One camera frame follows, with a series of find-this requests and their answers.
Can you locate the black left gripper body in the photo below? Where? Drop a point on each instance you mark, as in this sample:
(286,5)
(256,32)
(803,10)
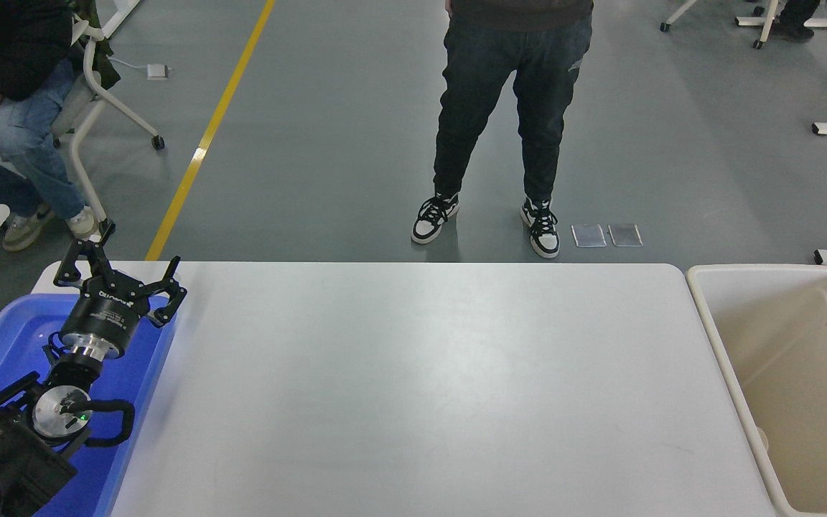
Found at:
(105,316)

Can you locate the blue plastic tray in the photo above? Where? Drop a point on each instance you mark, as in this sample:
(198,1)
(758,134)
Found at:
(19,330)

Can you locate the large pale plastic bin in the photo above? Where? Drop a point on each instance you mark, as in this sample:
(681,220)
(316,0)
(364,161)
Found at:
(779,373)

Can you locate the dark green jacket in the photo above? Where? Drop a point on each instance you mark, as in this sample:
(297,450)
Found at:
(103,61)

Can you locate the white power adapter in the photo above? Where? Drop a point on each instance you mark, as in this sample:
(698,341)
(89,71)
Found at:
(156,71)

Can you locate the seated person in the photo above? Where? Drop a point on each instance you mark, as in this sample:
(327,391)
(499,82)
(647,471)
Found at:
(19,43)

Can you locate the clear floor plate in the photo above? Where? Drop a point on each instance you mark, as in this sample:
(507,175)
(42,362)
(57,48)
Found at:
(625,235)
(589,236)

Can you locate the person in black shoes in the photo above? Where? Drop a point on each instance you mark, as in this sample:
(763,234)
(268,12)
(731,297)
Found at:
(797,21)

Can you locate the standing person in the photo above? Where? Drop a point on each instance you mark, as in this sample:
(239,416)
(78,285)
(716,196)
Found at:
(478,93)

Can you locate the white frame chair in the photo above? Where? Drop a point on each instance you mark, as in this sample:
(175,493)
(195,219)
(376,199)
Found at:
(119,104)

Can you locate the white rolling frame legs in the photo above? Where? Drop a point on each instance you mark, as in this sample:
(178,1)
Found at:
(767,21)

